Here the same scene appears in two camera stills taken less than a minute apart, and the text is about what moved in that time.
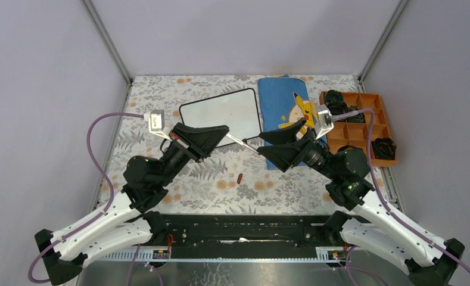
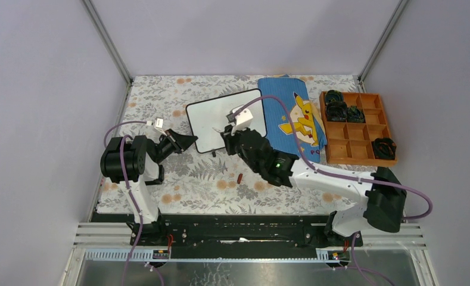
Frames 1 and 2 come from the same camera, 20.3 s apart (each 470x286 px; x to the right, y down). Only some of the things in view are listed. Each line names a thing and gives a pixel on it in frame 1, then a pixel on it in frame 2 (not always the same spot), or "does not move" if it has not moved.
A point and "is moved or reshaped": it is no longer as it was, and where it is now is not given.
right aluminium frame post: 400,5 does not move
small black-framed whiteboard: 237,111 is moved or reshaped
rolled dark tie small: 358,118 does not move
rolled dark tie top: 333,95 does not move
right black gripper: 285,155 -> 229,139
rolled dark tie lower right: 384,148 does not move
